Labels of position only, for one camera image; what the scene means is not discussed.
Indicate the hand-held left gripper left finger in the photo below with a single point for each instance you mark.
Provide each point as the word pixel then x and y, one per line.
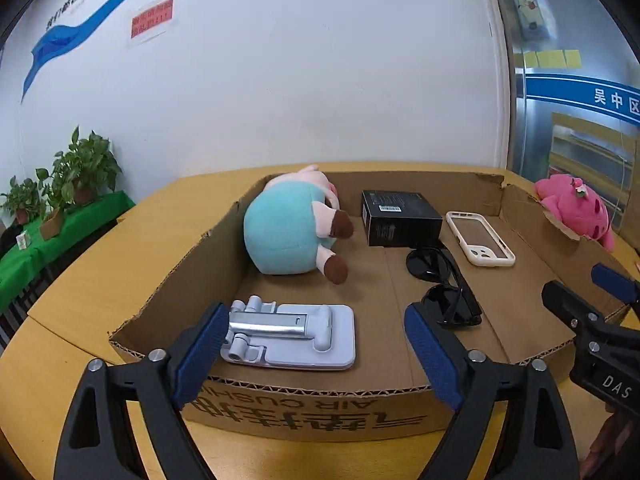
pixel 200 355

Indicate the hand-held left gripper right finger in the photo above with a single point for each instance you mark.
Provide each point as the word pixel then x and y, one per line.
pixel 432 355

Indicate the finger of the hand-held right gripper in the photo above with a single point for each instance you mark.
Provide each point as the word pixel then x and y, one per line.
pixel 617 282
pixel 570 307

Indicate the black sunglasses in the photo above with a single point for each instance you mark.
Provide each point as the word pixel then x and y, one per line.
pixel 442 280

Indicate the brown cardboard box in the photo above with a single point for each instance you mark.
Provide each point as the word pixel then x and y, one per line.
pixel 390 285

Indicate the white folding phone stand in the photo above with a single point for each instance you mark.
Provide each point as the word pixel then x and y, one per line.
pixel 300 345

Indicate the beige phone case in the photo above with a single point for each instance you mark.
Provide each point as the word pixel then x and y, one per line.
pixel 480 240

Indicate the wooden desktop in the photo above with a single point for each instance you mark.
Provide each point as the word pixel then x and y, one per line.
pixel 65 320

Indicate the person's right hand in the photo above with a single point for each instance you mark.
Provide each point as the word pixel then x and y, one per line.
pixel 607 440

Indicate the pink plush toy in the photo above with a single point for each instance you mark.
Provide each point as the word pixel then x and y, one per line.
pixel 575 207

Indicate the small black box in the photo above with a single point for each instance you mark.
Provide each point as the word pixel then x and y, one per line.
pixel 400 217

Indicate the teal and pink pig plush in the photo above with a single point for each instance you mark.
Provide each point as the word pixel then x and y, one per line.
pixel 285 230

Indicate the green tablecloth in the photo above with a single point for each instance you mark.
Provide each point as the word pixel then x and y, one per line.
pixel 65 230

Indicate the black chair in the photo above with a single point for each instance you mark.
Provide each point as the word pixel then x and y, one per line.
pixel 20 305

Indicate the blue window banner strip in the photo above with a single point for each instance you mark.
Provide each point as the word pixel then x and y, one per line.
pixel 575 92

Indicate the small white carton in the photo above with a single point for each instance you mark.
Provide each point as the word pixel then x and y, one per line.
pixel 21 241

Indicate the potted green plant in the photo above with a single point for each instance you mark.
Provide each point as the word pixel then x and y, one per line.
pixel 22 200
pixel 52 195
pixel 87 160

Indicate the yellow sticky note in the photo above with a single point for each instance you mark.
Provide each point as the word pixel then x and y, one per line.
pixel 550 59
pixel 572 58

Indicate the cartoon window sticker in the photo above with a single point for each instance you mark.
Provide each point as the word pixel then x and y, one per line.
pixel 529 5

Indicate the white door frame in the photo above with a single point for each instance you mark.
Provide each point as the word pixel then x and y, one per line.
pixel 500 85

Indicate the red wall sign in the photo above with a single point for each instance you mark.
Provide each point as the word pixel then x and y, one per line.
pixel 151 18

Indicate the blue wave wall decal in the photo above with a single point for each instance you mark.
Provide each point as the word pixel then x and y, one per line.
pixel 75 35

